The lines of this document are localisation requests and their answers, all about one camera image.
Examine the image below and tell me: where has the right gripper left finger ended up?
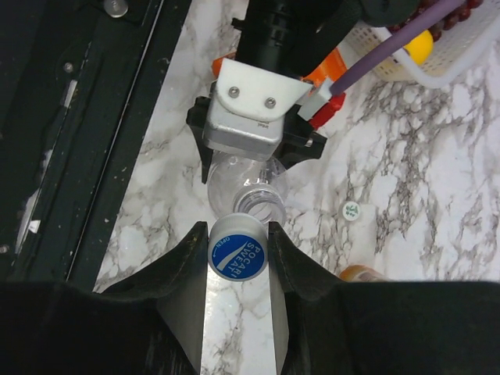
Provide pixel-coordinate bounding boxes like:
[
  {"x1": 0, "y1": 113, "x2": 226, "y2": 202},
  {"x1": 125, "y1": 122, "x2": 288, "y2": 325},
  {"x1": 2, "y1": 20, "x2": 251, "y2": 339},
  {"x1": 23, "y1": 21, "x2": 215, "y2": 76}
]
[{"x1": 1, "y1": 222, "x2": 208, "y2": 374}]

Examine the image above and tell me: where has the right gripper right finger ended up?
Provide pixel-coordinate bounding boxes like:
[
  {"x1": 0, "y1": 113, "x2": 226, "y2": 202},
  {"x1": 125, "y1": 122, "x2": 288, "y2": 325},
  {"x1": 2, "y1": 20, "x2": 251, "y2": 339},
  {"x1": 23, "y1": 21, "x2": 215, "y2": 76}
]
[{"x1": 268, "y1": 222, "x2": 499, "y2": 374}]

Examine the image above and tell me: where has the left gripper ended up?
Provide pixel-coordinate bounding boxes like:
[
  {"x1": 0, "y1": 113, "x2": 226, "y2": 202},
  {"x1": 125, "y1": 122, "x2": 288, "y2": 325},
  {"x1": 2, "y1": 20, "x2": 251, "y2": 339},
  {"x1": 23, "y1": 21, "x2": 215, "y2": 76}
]
[{"x1": 186, "y1": 84, "x2": 328, "y2": 184}]

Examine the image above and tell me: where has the clear bottle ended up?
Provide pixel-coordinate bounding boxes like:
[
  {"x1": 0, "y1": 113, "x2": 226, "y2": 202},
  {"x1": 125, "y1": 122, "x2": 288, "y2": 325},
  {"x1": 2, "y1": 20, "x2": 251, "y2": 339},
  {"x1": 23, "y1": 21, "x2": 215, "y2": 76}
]
[{"x1": 206, "y1": 152, "x2": 289, "y2": 224}]

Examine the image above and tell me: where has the blue cap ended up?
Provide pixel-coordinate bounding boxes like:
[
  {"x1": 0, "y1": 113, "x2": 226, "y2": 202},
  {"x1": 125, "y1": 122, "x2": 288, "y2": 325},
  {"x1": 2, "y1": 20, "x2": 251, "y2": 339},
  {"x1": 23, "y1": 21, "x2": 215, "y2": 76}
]
[{"x1": 208, "y1": 213, "x2": 268, "y2": 282}]

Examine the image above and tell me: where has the white green bottle cap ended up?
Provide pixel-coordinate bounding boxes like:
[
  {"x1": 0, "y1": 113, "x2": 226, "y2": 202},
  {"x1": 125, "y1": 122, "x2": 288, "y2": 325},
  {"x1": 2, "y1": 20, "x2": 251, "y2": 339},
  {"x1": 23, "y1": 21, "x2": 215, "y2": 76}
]
[{"x1": 341, "y1": 201, "x2": 361, "y2": 222}]

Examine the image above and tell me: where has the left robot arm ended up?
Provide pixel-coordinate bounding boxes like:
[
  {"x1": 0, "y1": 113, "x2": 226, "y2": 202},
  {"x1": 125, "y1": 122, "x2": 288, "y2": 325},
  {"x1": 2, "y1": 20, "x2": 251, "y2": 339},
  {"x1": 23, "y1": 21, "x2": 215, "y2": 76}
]
[{"x1": 187, "y1": 1, "x2": 418, "y2": 180}]

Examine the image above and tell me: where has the orange juice bottle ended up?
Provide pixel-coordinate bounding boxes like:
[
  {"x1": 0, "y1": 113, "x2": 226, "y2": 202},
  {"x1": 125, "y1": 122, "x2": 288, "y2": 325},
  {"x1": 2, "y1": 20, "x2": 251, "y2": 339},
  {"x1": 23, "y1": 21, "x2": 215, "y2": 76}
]
[{"x1": 338, "y1": 265, "x2": 388, "y2": 282}]

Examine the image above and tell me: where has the orange snack box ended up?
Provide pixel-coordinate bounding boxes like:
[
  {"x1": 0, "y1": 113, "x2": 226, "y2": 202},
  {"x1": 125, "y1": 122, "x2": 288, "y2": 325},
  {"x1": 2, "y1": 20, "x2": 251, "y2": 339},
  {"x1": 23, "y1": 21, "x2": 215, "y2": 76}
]
[{"x1": 212, "y1": 48, "x2": 347, "y2": 87}]

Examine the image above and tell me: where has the yellow lemon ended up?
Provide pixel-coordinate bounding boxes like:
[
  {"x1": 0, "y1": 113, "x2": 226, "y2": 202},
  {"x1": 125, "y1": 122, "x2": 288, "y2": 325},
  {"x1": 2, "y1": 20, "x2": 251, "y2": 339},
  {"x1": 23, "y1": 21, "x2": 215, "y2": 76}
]
[{"x1": 404, "y1": 30, "x2": 434, "y2": 65}]

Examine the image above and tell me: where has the white plastic basket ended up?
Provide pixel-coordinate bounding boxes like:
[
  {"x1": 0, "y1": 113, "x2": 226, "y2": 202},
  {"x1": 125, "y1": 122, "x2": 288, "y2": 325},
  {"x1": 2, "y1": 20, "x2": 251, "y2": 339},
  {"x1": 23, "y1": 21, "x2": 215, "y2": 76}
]
[{"x1": 343, "y1": 0, "x2": 500, "y2": 90}]

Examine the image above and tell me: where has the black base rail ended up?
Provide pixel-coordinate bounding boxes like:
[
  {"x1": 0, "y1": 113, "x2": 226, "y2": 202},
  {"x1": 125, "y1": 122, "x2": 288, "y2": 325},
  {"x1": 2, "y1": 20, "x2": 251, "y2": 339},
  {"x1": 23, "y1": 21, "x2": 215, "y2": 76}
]
[{"x1": 1, "y1": 1, "x2": 191, "y2": 290}]

